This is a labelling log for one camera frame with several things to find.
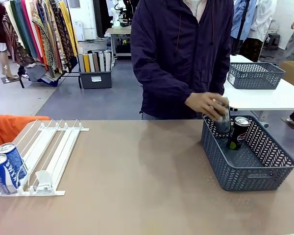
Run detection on person right hand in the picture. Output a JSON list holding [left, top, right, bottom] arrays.
[[185, 92, 227, 119]]

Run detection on black soda can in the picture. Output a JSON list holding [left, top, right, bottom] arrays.
[[226, 117, 250, 151], [213, 97, 233, 133]]

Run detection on grey plastic woven basket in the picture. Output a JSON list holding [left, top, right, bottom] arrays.
[[227, 62, 286, 90], [201, 114, 294, 192]]

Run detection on blue Pocari Sweat can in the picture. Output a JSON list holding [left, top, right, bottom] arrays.
[[0, 153, 22, 194], [0, 142, 29, 182]]

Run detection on person right forearm navy sleeve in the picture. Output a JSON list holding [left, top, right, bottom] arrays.
[[151, 68, 199, 108]]

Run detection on white can dispenser rack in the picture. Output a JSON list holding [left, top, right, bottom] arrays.
[[0, 118, 90, 197]]

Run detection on white dispenser pusher paddle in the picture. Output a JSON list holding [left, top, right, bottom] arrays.
[[34, 170, 55, 189]]

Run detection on person blue jeans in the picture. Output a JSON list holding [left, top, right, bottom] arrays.
[[141, 110, 204, 120]]

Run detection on white side table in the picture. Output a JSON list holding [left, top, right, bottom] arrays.
[[222, 54, 294, 128]]

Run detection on person torso navy jacket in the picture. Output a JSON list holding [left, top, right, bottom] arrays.
[[131, 0, 235, 120]]

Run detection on hanging light blue shirt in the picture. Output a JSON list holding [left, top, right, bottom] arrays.
[[230, 0, 257, 42]]

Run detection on black garment stand pole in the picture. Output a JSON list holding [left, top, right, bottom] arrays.
[[236, 0, 251, 42]]

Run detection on black stool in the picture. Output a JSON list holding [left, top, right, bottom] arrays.
[[263, 32, 281, 51]]

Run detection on background workbench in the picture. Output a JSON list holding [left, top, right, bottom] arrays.
[[104, 26, 133, 61]]

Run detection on hanging white shirt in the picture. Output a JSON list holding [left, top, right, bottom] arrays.
[[246, 0, 278, 43]]

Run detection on grey storage bin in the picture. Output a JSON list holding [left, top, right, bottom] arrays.
[[78, 70, 113, 90]]

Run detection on brown board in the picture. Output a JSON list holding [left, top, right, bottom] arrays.
[[92, 52, 100, 72]]

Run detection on yellow board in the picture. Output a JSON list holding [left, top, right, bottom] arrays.
[[83, 54, 91, 73]]

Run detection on white air purifier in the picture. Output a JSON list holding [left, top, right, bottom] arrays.
[[72, 21, 86, 42]]

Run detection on hanging yellow fabric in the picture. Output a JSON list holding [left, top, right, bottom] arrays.
[[58, 0, 78, 57]]

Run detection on pile of cloths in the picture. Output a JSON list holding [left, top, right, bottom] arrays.
[[18, 63, 63, 88]]

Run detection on hanging patterned fabrics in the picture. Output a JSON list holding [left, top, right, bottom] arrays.
[[30, 0, 73, 74]]

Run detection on hanging orange fabric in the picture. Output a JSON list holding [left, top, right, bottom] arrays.
[[35, 24, 49, 71]]

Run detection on hanging green fabric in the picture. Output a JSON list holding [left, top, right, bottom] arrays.
[[9, 0, 38, 59]]

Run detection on orange cloth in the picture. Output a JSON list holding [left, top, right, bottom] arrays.
[[0, 114, 51, 162]]

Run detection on black clothes rack frame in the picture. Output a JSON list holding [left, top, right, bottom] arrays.
[[60, 0, 83, 89]]

